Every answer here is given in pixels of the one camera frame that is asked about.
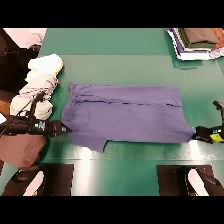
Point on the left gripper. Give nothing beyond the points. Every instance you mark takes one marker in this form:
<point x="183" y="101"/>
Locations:
<point x="56" y="128"/>

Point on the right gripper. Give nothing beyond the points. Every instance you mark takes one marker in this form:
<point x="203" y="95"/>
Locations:
<point x="208" y="134"/>

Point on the purple T-shirt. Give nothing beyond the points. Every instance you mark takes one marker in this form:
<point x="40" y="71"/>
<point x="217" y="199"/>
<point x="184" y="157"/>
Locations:
<point x="130" y="115"/>

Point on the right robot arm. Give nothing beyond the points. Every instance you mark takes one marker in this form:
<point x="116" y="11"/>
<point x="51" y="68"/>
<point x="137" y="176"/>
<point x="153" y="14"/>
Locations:
<point x="200" y="181"/>

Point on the maroon garment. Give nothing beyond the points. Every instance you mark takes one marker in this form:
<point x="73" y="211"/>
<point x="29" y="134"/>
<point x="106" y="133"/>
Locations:
<point x="21" y="151"/>

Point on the pale patterned garment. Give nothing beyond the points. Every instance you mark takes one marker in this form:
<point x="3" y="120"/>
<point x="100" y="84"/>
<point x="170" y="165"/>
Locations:
<point x="41" y="85"/>

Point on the black garment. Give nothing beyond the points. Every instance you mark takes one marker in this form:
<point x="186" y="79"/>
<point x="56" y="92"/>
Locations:
<point x="13" y="66"/>

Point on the white folded garment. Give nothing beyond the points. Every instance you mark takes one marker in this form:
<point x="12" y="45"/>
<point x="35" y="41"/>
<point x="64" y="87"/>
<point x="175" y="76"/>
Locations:
<point x="193" y="55"/>

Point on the dark green folded garment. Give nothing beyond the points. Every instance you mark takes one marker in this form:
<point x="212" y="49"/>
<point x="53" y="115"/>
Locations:
<point x="186" y="41"/>

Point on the grey-brown folded garment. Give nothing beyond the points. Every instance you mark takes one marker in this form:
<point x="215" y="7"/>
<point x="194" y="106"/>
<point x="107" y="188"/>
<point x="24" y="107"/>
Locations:
<point x="200" y="35"/>

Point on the orange folded garment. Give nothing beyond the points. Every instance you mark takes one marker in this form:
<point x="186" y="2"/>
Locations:
<point x="220" y="35"/>

